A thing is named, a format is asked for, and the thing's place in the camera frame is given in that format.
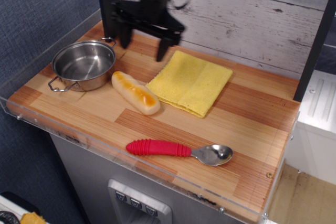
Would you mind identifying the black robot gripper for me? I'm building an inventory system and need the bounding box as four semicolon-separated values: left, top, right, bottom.
111;0;185;62

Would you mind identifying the yellow cloth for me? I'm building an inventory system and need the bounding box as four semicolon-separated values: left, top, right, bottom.
146;51;233;118

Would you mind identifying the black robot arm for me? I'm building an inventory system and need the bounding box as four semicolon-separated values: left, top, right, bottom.
111;0;185;62

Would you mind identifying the toy bread loaf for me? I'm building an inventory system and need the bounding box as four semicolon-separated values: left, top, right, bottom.
111;71;161;115

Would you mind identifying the stainless steel pot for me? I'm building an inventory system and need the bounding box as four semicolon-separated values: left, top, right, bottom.
48;37;117;92

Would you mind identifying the grey cabinet with button panel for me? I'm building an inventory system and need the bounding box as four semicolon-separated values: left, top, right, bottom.
51;135;239;223

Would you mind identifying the clear acrylic table guard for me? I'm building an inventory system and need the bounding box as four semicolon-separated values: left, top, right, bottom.
1;4;299;223

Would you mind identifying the white appliance at right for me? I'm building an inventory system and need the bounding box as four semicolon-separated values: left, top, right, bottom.
285;70;335;184

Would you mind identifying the yellow black object bottom left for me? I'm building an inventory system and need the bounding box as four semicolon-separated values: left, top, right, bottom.
1;211;47;224

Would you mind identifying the red handled metal spoon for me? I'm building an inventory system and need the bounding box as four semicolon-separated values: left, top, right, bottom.
126;139;233;166

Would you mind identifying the black right frame post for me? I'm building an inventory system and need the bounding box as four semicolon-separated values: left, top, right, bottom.
293;0;335;102

